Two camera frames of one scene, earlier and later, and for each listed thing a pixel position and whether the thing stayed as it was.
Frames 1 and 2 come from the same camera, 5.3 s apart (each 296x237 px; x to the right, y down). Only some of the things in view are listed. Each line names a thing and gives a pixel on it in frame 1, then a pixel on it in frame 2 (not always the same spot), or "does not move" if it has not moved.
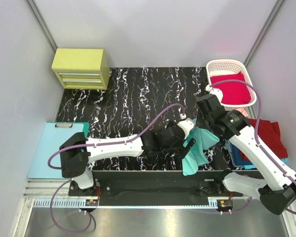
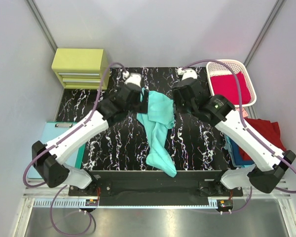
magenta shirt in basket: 233,92 does not move
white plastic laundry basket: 219,67 does not move
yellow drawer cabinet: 82,68 does not move
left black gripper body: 187,147 -> 143,101
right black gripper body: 203,120 -> 179,101
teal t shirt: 199,153 -> 160,116
